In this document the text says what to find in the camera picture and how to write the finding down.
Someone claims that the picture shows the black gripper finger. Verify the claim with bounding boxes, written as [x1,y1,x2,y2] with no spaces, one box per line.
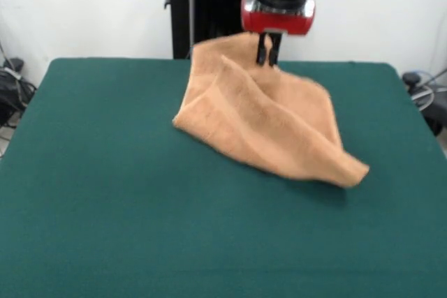
[256,33,268,68]
[268,34,281,68]

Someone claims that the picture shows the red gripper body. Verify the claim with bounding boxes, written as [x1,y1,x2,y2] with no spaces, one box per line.
[240,0,316,38]

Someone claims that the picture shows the tan terry towel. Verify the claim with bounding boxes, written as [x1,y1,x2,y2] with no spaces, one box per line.
[172,32,371,188]

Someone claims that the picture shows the dark green table cloth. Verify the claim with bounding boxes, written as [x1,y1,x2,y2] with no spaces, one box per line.
[0,57,447,298]

